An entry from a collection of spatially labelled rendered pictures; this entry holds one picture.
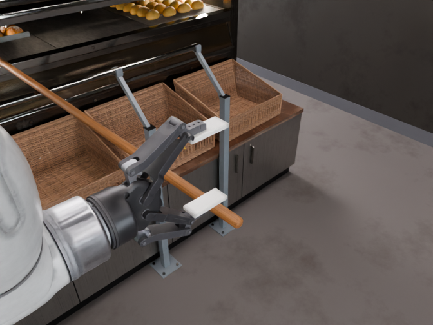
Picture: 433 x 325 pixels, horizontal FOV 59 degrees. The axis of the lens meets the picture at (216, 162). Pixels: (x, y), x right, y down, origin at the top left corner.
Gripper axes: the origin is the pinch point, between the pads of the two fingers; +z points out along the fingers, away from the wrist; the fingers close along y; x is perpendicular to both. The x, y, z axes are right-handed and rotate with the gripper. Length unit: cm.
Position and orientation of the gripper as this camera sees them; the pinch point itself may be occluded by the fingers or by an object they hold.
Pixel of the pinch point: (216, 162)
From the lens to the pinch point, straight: 59.2
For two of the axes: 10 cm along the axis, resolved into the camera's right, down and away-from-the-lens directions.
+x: 6.7, 4.3, -6.0
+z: 7.4, -3.9, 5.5
